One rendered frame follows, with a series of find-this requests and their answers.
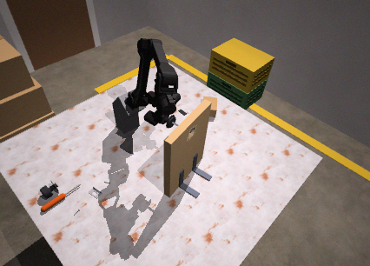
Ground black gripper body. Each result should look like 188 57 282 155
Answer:
144 93 181 126

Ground brown wooden door panel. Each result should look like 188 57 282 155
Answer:
163 99 212 197

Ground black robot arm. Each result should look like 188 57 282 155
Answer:
126 38 178 116

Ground orange-handled screwdriver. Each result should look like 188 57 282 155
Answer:
41 192 68 212

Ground tan cardboard box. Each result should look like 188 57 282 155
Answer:
203 96 217 117

